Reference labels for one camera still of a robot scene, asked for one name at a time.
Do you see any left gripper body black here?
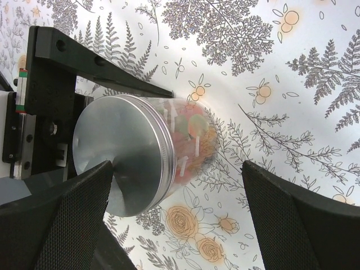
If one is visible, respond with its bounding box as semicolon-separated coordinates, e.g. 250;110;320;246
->
0;67;93;181

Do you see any clear glass jar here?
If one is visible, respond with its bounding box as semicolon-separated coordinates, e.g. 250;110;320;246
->
123;95;219;188

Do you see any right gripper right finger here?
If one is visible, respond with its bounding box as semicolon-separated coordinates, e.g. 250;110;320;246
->
242;161;359;269

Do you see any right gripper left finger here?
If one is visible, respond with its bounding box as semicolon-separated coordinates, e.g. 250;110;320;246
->
1;161;113;269

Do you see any round metal jar lid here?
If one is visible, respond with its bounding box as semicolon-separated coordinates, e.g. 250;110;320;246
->
73;94;176;217

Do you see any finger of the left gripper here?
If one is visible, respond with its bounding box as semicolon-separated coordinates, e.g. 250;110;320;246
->
92;222;136;270
24;26;174;115

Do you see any floral table mat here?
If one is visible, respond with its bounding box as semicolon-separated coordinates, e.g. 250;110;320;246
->
1;1;359;269

